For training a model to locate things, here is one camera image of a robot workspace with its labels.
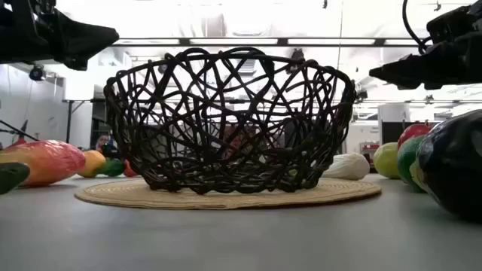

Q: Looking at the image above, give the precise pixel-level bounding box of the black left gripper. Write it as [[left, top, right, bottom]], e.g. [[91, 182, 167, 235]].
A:
[[0, 0, 120, 72]]

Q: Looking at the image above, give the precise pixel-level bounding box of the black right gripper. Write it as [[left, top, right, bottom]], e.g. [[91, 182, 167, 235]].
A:
[[368, 32, 482, 90]]

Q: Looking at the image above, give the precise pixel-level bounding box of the dark green round lime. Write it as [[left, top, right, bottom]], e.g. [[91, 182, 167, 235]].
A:
[[396, 135, 426, 193]]

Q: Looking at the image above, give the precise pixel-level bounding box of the light green apple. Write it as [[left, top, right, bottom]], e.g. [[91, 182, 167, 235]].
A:
[[373, 142, 401, 180]]

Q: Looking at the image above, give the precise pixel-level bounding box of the dark purple eggplant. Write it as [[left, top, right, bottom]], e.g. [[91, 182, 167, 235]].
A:
[[409, 108, 482, 223]]

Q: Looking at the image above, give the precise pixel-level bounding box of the green onion bunch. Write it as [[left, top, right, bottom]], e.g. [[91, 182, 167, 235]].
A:
[[322, 152, 371, 181]]

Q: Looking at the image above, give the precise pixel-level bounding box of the yellow orange citrus fruit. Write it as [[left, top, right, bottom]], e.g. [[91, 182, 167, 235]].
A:
[[77, 149, 107, 178]]

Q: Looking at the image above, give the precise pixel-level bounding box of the red and yellow mango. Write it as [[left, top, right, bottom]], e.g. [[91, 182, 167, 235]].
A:
[[0, 139, 87, 188]]

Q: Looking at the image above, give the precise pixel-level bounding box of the dark green cucumber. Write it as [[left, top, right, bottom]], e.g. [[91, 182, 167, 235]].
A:
[[0, 161, 31, 196]]

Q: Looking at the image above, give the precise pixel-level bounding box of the white background cabinet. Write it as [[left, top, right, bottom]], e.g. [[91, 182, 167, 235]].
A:
[[377, 103, 411, 122]]

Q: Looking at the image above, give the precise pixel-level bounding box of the black background partition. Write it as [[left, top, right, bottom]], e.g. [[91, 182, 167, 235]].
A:
[[380, 120, 407, 146]]

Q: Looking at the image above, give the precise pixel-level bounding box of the red-shelved background cart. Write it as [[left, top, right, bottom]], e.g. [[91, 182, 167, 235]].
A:
[[359, 141, 381, 163]]

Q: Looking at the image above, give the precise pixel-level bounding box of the person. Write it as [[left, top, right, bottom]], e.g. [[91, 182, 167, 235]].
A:
[[93, 133, 114, 152]]

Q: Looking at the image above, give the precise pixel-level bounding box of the long ceiling light strip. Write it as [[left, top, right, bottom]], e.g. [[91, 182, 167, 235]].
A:
[[112, 36, 429, 47]]

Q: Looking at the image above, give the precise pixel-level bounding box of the round woven straw placemat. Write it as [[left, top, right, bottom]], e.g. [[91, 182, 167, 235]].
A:
[[74, 176, 383, 211]]

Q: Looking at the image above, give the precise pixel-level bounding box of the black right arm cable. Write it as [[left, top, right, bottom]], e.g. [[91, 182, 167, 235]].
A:
[[401, 0, 432, 53]]

